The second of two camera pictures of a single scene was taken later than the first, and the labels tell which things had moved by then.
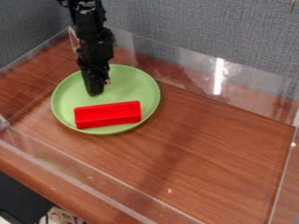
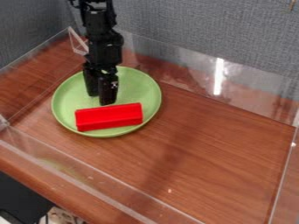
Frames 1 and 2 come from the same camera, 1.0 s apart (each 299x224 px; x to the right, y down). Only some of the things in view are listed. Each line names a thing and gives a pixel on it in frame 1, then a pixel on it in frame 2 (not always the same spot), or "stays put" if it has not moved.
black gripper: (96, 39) to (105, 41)
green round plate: (131, 85) stays put
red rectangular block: (107, 114) stays put
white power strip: (59, 216) stays put
